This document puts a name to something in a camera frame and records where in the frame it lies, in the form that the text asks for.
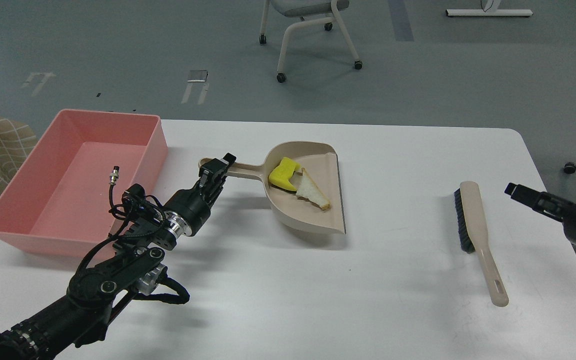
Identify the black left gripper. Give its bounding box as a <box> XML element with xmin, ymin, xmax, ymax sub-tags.
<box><xmin>163</xmin><ymin>153</ymin><xmax>237</xmax><ymax>238</ymax></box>

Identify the yellow sponge piece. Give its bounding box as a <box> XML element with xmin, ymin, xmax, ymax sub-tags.
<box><xmin>268</xmin><ymin>157</ymin><xmax>302</xmax><ymax>193</ymax></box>

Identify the beige hand brush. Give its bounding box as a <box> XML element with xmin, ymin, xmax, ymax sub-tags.
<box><xmin>453</xmin><ymin>180</ymin><xmax>510</xmax><ymax>308</ymax></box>

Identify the beige plastic dustpan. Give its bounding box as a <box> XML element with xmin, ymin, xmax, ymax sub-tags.
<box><xmin>199</xmin><ymin>141</ymin><xmax>347</xmax><ymax>235</ymax></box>

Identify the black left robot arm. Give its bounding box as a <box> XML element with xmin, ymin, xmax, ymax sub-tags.
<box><xmin>0</xmin><ymin>153</ymin><xmax>236</xmax><ymax>360</ymax></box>

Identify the pink plastic bin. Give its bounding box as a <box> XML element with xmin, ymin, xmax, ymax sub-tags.
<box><xmin>0</xmin><ymin>109</ymin><xmax>169</xmax><ymax>258</ymax></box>

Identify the grey floor socket plate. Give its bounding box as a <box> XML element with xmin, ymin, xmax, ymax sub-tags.
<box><xmin>186</xmin><ymin>69</ymin><xmax>209</xmax><ymax>84</ymax></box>

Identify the white rolling chair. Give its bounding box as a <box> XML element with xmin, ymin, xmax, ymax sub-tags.
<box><xmin>259</xmin><ymin>0</ymin><xmax>364</xmax><ymax>83</ymax></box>

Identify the white desk foot bar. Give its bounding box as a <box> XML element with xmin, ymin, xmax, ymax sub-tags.
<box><xmin>445</xmin><ymin>0</ymin><xmax>534</xmax><ymax>18</ymax></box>

